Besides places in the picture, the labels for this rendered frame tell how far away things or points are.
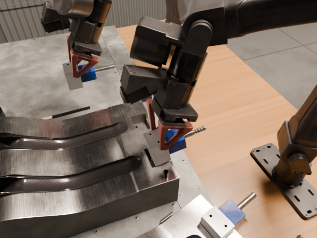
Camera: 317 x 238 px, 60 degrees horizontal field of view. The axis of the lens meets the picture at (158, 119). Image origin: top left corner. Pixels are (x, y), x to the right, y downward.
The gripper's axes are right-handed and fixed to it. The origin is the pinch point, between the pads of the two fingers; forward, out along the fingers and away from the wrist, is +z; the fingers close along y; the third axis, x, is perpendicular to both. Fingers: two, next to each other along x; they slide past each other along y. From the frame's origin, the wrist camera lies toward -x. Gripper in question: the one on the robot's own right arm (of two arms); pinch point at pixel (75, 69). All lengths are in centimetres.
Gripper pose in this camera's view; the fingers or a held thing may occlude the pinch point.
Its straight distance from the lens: 76.0
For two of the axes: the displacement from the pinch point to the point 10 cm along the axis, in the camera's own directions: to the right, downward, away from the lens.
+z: -4.5, 7.4, 5.0
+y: 3.5, 6.6, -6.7
